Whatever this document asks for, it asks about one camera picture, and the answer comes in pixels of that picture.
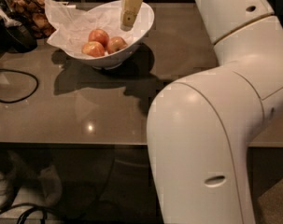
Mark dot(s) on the jar of brown snacks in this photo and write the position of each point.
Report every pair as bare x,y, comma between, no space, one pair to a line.
32,13

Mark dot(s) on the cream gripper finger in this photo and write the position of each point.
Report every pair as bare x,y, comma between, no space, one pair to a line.
129,12

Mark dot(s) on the white crumpled paper liner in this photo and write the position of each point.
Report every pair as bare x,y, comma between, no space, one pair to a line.
74,25

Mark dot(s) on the white sneaker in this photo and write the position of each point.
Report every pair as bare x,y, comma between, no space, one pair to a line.
7,188
51,185

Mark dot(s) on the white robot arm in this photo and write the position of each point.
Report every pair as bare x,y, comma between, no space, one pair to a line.
199,126

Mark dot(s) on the right white sneaker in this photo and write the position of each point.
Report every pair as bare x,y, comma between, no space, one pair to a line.
51,185

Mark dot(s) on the left white sneaker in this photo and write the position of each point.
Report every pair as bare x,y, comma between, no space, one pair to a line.
7,188

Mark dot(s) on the white ceramic bowl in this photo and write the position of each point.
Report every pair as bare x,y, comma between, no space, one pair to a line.
142,25

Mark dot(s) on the red apple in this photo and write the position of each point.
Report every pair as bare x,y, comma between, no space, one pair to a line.
99,35
94,49
115,44

